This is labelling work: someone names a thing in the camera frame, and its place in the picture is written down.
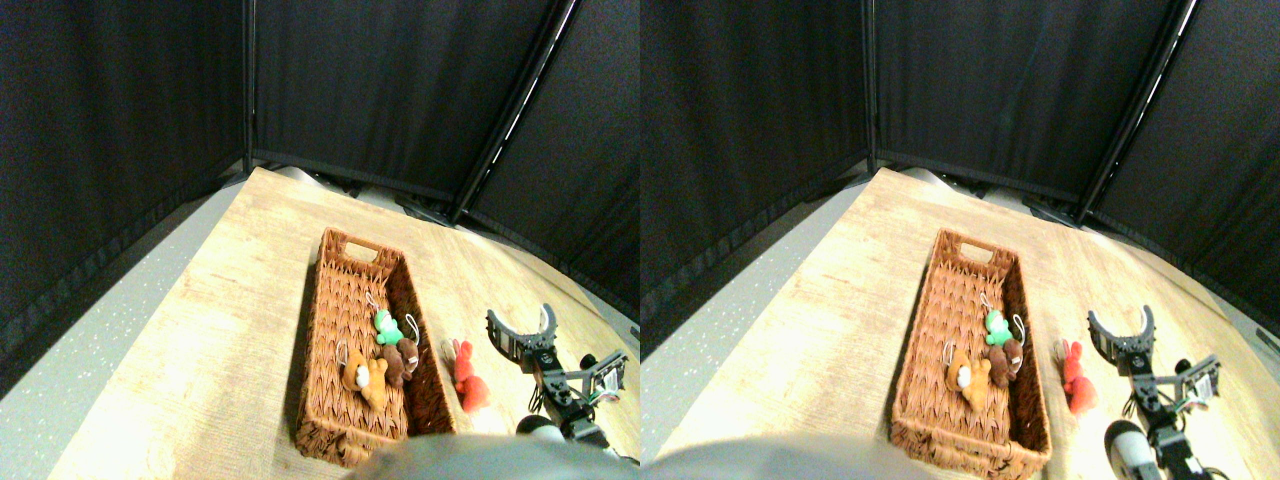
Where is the red plush toy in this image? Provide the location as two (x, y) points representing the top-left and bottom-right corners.
(443, 338), (492, 415)
(1052, 338), (1099, 417)

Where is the dark brown plush toy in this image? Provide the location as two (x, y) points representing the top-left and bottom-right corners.
(988, 313), (1027, 388)
(380, 313), (422, 390)

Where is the green plush toy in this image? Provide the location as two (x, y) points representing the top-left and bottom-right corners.
(365, 293), (405, 347)
(977, 293), (1015, 348)

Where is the orange bear plush toy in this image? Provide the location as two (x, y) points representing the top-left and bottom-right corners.
(335, 340), (390, 412)
(942, 340), (994, 414)

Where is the brown wicker basket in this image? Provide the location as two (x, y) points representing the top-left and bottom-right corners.
(293, 228), (456, 469)
(890, 229), (1053, 480)

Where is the black curtain stand pole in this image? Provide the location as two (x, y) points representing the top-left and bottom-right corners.
(1073, 0), (1201, 225)
(862, 0), (881, 173)
(448, 0), (583, 223)
(241, 0), (258, 173)

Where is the black bracket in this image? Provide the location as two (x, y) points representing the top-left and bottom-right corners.
(1164, 353), (1224, 410)

